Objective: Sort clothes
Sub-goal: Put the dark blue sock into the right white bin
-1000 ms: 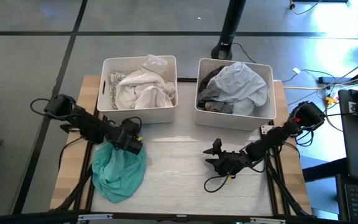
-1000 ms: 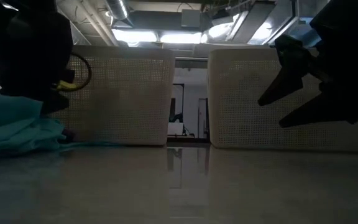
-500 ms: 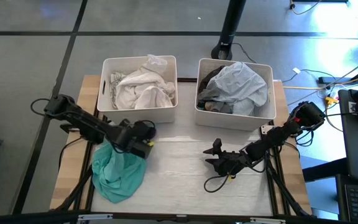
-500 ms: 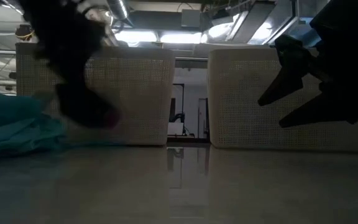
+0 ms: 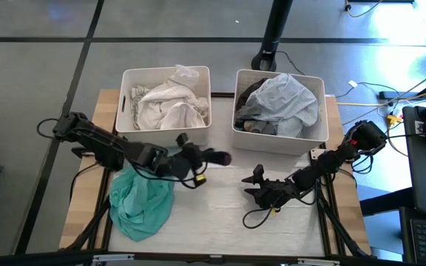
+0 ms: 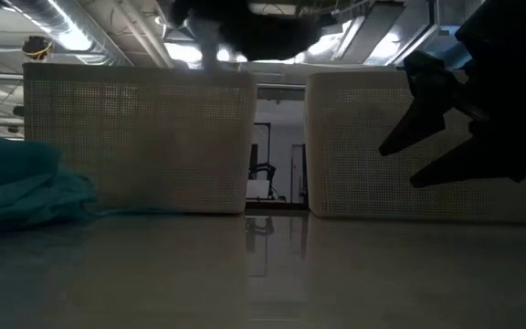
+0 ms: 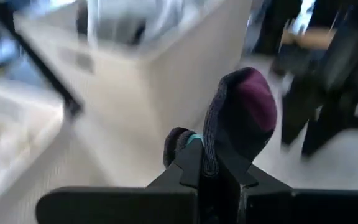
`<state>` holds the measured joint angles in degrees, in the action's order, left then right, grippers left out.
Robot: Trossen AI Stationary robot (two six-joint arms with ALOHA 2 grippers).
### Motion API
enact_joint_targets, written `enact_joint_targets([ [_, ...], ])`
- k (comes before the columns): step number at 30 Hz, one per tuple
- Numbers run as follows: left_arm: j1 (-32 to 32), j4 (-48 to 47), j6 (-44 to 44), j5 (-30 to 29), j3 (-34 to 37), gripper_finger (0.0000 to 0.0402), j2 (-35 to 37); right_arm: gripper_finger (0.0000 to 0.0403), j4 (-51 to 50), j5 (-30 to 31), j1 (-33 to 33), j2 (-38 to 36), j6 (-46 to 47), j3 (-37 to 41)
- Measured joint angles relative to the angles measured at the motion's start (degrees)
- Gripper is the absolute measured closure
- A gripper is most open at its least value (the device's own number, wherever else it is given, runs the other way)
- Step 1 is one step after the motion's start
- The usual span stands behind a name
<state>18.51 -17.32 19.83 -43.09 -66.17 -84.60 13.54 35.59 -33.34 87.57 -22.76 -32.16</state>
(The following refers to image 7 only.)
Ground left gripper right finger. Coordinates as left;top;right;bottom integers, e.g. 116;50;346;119
219;155;358;224

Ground dark sock maroon teal patches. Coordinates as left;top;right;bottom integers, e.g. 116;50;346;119
162;67;278;178

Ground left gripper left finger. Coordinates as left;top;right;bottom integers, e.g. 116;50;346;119
35;141;204;224

